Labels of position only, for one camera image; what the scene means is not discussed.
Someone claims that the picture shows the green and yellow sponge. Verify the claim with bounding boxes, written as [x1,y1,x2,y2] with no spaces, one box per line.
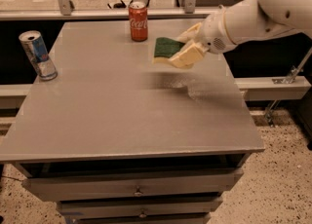
[153,37,184,62]

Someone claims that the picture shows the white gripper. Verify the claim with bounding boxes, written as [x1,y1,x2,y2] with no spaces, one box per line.
[169,7,237,68]

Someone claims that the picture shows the top grey drawer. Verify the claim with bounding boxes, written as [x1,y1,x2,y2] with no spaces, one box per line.
[22,168,243,202]

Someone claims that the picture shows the middle grey drawer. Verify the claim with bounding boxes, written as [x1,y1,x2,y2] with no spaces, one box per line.
[59,196,222,219]

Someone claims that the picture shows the grey drawer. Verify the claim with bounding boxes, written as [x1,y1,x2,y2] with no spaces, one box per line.
[22,168,243,202]
[59,196,222,219]

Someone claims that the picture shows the metal support bracket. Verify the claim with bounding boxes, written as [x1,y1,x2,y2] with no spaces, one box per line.
[263,46,312,128]

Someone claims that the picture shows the grey drawer cabinet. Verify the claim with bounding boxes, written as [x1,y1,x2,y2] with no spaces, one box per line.
[0,19,264,224]

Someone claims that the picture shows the blue silver redbull can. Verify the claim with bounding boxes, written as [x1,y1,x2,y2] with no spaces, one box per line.
[19,30,58,81]

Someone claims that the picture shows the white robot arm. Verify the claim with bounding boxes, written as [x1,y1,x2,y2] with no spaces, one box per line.
[169,0,312,68]

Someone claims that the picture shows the red coca-cola can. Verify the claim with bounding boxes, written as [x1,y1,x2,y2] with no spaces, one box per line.
[129,1,148,42]

